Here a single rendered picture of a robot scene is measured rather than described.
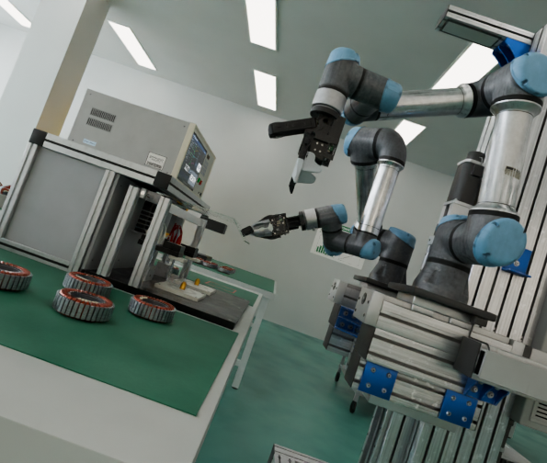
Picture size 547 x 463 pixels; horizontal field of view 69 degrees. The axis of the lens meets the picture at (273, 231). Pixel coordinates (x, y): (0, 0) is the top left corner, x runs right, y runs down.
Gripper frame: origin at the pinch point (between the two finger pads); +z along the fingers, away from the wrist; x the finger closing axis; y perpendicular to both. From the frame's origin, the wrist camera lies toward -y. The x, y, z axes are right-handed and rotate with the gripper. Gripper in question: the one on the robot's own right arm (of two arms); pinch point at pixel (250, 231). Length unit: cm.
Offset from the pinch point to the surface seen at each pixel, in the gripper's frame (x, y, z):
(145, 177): -18.7, 31.0, 25.6
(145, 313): 19, 53, 24
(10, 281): 7, 69, 44
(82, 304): 14, 71, 29
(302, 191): -94, -524, -69
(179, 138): -33.4, 17.2, 16.4
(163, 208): -9.2, 29.5, 22.4
